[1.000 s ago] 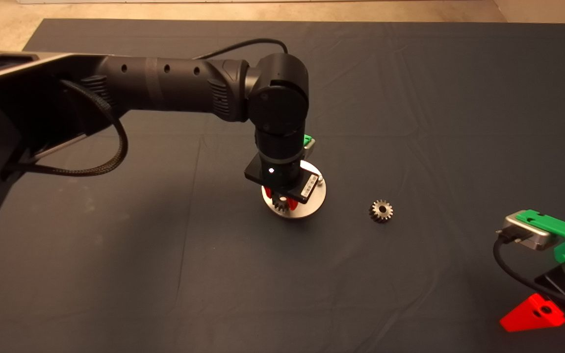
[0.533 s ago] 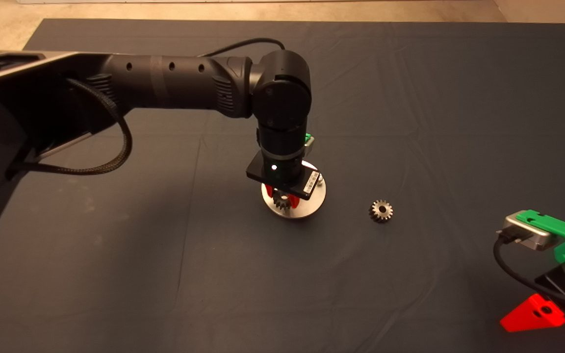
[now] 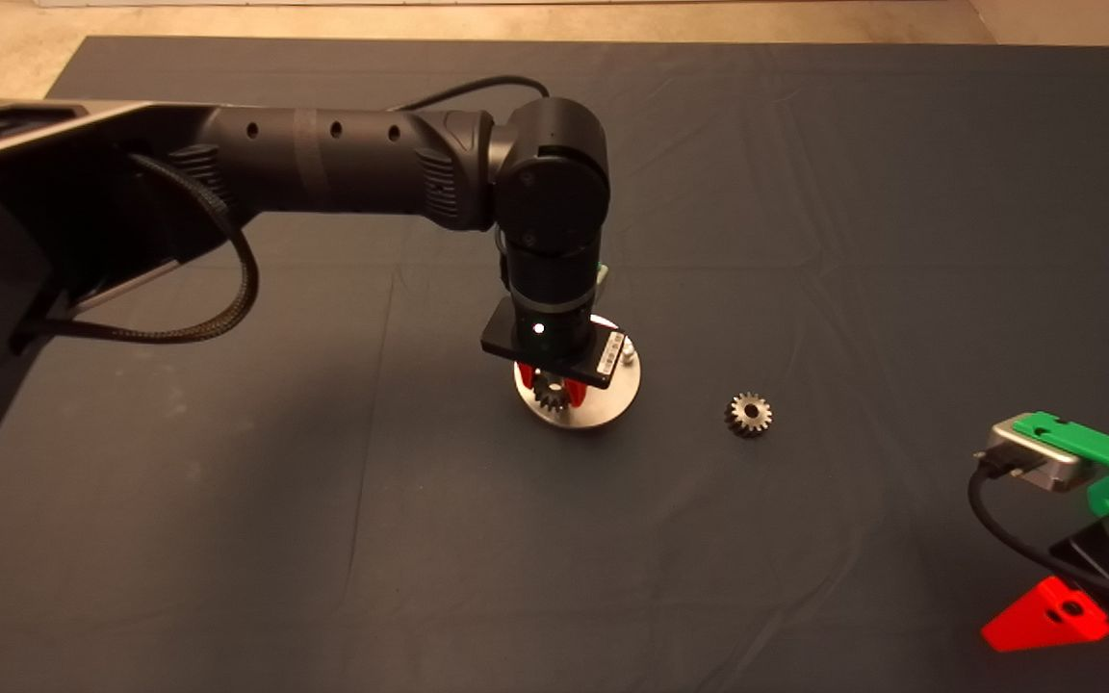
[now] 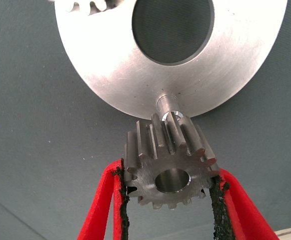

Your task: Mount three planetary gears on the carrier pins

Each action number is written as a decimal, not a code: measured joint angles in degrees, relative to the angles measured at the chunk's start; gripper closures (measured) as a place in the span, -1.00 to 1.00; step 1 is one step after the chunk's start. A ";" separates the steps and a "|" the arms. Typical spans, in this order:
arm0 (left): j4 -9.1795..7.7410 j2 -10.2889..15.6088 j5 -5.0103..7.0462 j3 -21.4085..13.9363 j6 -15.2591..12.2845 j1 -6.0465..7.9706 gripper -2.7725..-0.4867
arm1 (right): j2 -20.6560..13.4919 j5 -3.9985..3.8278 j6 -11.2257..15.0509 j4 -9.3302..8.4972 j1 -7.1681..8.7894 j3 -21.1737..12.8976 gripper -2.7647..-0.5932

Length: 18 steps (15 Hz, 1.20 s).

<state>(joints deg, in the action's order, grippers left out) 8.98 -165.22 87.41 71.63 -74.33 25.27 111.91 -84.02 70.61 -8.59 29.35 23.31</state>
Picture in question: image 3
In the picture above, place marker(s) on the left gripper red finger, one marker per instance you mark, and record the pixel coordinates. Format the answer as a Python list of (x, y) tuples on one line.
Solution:
[(575, 393), (527, 374)]

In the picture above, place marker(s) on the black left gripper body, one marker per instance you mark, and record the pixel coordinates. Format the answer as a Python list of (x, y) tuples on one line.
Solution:
[(564, 351)]

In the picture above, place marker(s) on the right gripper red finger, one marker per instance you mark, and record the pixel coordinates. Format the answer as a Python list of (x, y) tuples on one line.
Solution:
[(1042, 623)]

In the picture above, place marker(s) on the steel planetary gear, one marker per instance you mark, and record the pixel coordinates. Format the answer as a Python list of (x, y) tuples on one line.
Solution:
[(739, 423), (550, 395)]

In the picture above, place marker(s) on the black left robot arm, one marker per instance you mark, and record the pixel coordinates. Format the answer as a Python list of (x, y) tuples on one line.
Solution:
[(323, 159)]

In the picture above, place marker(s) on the round metal carrier plate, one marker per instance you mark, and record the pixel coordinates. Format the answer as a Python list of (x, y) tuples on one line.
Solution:
[(603, 409)]

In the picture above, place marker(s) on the dark grey table cloth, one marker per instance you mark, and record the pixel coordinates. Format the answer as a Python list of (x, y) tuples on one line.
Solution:
[(805, 192)]

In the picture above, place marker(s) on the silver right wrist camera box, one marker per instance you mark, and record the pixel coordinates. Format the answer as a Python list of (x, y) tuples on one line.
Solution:
[(1041, 462)]

